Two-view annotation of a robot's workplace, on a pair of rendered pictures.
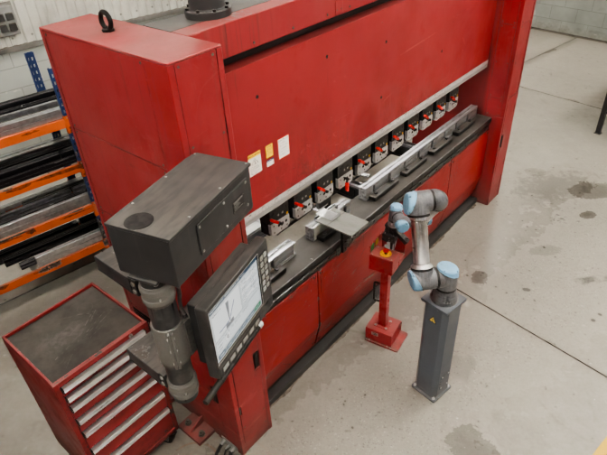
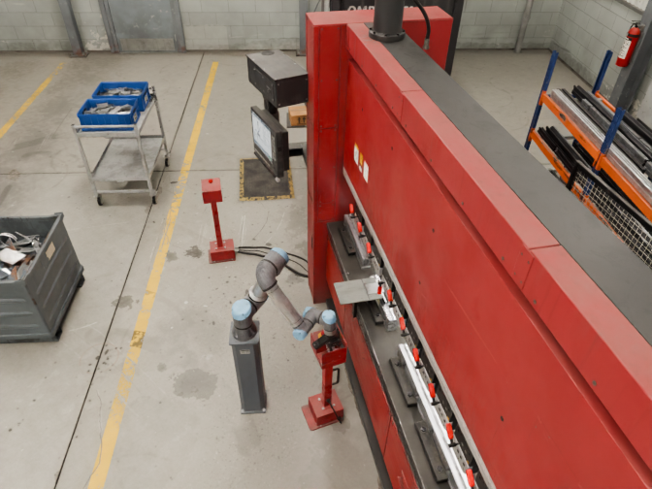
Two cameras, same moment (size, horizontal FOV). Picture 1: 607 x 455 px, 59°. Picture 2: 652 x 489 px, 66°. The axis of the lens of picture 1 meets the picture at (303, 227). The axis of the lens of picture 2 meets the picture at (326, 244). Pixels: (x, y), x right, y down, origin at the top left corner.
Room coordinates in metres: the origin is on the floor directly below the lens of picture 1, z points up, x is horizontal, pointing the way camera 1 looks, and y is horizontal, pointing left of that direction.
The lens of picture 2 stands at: (3.72, -2.14, 3.20)
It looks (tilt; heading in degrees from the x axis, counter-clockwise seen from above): 40 degrees down; 125
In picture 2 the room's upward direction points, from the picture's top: 1 degrees clockwise
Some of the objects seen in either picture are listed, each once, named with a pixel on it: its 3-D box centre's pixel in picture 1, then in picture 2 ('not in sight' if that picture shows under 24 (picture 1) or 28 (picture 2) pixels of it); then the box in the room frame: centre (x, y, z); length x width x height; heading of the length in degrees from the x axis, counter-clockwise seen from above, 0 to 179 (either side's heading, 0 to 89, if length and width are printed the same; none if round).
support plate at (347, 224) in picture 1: (342, 221); (357, 290); (2.65, -0.24, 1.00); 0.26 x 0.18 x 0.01; 48
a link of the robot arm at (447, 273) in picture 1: (445, 275); (243, 312); (2.18, -0.75, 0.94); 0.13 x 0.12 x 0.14; 97
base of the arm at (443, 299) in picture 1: (444, 291); (244, 326); (2.18, -0.76, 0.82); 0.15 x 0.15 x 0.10
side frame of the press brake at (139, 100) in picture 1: (177, 264); (366, 178); (2.14, 0.65, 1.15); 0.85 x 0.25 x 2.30; 48
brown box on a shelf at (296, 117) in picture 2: not in sight; (300, 114); (0.97, 1.36, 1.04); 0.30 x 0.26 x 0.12; 129
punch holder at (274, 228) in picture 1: (274, 216); (364, 217); (2.44, 0.16, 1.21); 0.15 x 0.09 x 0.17; 138
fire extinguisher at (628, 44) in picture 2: not in sight; (629, 43); (3.09, 5.56, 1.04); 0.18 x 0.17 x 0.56; 129
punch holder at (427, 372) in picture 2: (392, 135); (434, 369); (3.33, -0.65, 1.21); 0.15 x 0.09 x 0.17; 138
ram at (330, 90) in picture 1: (385, 72); (440, 277); (3.24, -0.56, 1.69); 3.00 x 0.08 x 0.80; 138
